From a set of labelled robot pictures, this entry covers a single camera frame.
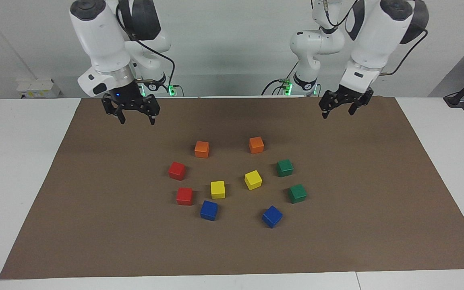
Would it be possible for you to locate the red wooden cube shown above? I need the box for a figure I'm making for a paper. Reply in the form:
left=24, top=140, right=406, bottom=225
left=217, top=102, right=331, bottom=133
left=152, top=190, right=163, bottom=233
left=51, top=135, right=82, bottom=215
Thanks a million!
left=176, top=187, right=193, bottom=206
left=168, top=162, right=186, bottom=181

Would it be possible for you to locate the green wooden cube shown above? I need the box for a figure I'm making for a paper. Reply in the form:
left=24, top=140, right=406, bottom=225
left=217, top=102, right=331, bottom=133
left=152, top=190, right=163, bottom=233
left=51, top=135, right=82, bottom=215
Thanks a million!
left=288, top=184, right=308, bottom=204
left=277, top=159, right=294, bottom=178

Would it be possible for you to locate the orange wooden cube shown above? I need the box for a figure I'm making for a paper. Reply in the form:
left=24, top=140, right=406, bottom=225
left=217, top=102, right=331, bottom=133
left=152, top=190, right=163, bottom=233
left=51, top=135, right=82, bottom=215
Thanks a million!
left=194, top=141, right=210, bottom=159
left=249, top=137, right=265, bottom=154

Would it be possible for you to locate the white power strip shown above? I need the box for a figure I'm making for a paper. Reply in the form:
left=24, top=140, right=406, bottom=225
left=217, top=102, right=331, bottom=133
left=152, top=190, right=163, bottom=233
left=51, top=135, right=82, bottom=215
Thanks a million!
left=16, top=79, right=62, bottom=99

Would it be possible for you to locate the yellow wooden cube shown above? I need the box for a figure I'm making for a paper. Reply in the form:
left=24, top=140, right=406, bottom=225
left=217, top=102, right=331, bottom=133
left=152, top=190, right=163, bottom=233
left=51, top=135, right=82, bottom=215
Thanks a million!
left=244, top=170, right=263, bottom=191
left=210, top=180, right=226, bottom=199

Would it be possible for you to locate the blue wooden cube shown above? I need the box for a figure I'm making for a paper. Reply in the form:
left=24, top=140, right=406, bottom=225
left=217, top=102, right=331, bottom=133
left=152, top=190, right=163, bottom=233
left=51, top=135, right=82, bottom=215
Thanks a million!
left=200, top=200, right=219, bottom=222
left=262, top=205, right=284, bottom=229

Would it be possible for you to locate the brown table mat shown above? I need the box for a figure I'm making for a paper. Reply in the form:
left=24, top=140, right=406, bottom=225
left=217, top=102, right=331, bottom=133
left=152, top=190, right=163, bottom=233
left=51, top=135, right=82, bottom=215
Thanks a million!
left=0, top=97, right=464, bottom=280

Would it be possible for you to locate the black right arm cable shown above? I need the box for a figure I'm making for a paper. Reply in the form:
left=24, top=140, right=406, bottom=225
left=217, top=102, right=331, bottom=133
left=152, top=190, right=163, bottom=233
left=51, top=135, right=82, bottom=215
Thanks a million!
left=115, top=0, right=176, bottom=97

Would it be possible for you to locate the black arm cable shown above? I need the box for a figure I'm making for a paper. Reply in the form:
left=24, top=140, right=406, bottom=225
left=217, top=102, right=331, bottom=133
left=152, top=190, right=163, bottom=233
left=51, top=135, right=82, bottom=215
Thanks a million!
left=377, top=28, right=429, bottom=77
left=115, top=0, right=176, bottom=97

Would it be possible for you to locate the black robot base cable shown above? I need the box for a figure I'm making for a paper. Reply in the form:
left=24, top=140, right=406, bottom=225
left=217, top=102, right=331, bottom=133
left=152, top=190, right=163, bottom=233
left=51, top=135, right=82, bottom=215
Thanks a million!
left=261, top=60, right=299, bottom=96

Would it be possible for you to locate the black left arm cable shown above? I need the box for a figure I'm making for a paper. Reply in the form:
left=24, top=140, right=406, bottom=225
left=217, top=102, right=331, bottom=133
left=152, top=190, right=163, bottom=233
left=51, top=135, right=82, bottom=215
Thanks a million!
left=377, top=28, right=429, bottom=77

